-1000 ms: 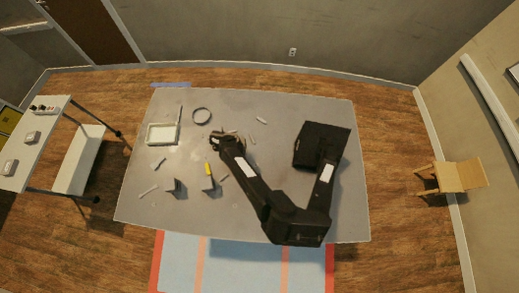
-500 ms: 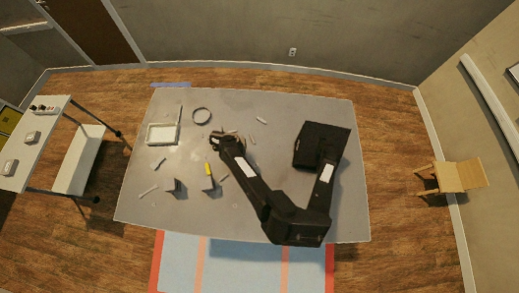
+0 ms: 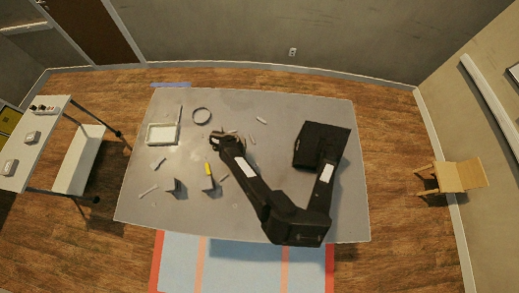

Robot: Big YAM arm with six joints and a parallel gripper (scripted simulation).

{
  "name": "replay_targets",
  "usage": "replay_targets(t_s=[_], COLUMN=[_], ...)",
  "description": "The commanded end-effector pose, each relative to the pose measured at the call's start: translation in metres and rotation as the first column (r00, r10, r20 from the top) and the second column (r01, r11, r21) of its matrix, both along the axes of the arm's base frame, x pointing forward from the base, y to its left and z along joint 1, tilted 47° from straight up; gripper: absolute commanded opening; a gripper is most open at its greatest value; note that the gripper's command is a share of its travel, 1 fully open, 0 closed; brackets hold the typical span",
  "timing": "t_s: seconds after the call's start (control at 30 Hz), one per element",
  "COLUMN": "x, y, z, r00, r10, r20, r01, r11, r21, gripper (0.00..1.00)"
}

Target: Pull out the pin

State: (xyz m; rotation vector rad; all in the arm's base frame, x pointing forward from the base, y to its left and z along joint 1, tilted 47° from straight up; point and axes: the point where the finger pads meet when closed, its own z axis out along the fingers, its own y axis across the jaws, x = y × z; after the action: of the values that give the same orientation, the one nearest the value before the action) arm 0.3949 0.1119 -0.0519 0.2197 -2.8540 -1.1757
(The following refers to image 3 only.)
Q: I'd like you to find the white shallow square tray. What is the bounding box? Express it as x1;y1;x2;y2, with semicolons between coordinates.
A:
145;122;179;145

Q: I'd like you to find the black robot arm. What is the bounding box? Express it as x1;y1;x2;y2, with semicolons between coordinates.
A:
209;131;342;248

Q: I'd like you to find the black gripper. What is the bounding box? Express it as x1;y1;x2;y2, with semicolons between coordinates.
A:
239;138;247;157

